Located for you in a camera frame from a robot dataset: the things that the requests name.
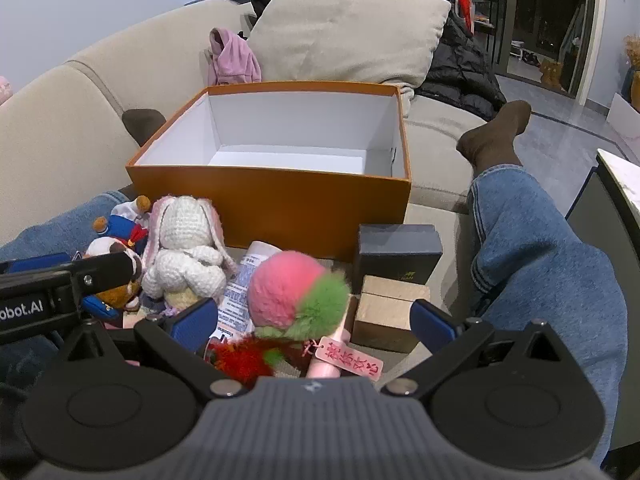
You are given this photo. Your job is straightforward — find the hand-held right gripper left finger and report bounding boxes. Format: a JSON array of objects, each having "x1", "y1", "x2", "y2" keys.
[{"x1": 55, "y1": 297, "x2": 252, "y2": 403}]

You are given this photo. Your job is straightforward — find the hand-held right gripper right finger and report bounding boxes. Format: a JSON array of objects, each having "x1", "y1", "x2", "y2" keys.
[{"x1": 377, "y1": 299, "x2": 571, "y2": 403}]

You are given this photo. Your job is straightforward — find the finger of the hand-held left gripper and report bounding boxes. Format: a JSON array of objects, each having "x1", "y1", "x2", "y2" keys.
[{"x1": 74, "y1": 251, "x2": 137, "y2": 296}]

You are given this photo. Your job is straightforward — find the sailor bear plush toy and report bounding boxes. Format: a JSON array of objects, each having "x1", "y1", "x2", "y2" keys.
[{"x1": 81, "y1": 195, "x2": 152, "y2": 312}]

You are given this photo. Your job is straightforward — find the colourful feather toy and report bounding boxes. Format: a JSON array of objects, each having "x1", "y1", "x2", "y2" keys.
[{"x1": 206, "y1": 335, "x2": 302, "y2": 377}]

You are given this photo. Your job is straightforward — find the white crochet bunny toy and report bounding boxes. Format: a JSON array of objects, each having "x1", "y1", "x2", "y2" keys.
[{"x1": 141, "y1": 195, "x2": 239, "y2": 312}]

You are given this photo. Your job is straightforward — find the pink green fluffy ball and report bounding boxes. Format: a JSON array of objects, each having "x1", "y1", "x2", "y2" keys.
[{"x1": 247, "y1": 250, "x2": 352, "y2": 342}]

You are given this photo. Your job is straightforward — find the orange cardboard box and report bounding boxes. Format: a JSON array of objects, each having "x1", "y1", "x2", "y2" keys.
[{"x1": 125, "y1": 82, "x2": 413, "y2": 264}]

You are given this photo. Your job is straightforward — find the blue patterned pouch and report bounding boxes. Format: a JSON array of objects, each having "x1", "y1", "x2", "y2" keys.
[{"x1": 80, "y1": 294, "x2": 122, "y2": 332}]

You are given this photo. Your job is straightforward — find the tan wooden block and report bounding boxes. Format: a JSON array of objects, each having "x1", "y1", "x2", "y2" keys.
[{"x1": 349, "y1": 292, "x2": 427, "y2": 355}]

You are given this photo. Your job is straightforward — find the kraft cardboard box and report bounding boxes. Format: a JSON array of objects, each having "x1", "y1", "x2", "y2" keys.
[{"x1": 360, "y1": 274, "x2": 432, "y2": 305}]

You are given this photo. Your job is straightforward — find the white printed packet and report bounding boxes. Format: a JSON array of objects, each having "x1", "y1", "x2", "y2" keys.
[{"x1": 206, "y1": 240, "x2": 282, "y2": 357}]

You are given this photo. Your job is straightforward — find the person's left leg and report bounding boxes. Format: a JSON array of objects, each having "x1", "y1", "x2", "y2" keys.
[{"x1": 0, "y1": 189, "x2": 137, "y2": 391}]

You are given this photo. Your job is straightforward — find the person's leg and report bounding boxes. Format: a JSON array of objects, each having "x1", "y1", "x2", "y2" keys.
[
  {"x1": 0, "y1": 189, "x2": 137, "y2": 391},
  {"x1": 466, "y1": 162, "x2": 630, "y2": 468}
]

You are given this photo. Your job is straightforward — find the dark grey box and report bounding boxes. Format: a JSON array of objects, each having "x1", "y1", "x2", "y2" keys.
[{"x1": 352, "y1": 223, "x2": 445, "y2": 295}]

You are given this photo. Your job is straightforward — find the pink paper tag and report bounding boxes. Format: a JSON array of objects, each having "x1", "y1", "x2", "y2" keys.
[{"x1": 314, "y1": 336, "x2": 385, "y2": 377}]

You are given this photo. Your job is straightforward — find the pink plastic bottle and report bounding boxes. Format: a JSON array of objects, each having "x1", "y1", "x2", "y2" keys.
[{"x1": 304, "y1": 320, "x2": 352, "y2": 382}]

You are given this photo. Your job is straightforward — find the person's right leg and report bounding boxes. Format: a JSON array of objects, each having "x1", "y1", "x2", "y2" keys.
[{"x1": 466, "y1": 162, "x2": 630, "y2": 468}]

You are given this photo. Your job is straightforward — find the brown sock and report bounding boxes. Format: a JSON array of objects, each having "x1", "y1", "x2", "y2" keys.
[
  {"x1": 456, "y1": 100, "x2": 534, "y2": 173},
  {"x1": 122, "y1": 108, "x2": 167, "y2": 147}
]

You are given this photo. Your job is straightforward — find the white top coffee table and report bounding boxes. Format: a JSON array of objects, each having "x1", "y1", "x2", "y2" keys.
[{"x1": 565, "y1": 149, "x2": 640, "y2": 453}]

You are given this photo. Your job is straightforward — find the pink garment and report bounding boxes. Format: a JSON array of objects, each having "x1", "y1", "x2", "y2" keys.
[{"x1": 207, "y1": 27, "x2": 264, "y2": 87}]

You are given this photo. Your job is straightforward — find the black puffer jacket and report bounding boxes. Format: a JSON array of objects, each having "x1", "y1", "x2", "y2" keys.
[{"x1": 414, "y1": 9, "x2": 509, "y2": 122}]

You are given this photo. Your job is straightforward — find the brown boots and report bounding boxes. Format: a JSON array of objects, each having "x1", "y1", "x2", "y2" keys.
[{"x1": 539, "y1": 59, "x2": 565, "y2": 87}]

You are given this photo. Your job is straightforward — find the white marble cabinet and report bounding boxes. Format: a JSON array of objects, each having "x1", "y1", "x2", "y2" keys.
[{"x1": 606, "y1": 91, "x2": 640, "y2": 147}]

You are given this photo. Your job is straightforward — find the beige pillow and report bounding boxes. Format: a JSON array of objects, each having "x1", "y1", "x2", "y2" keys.
[{"x1": 247, "y1": 0, "x2": 453, "y2": 102}]

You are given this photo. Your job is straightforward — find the glass sliding door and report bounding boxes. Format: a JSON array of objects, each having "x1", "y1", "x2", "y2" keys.
[{"x1": 492, "y1": 0, "x2": 603, "y2": 98}]

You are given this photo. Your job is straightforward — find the gold bust curly hair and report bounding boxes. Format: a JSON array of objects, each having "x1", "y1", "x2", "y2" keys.
[{"x1": 621, "y1": 34, "x2": 640, "y2": 112}]

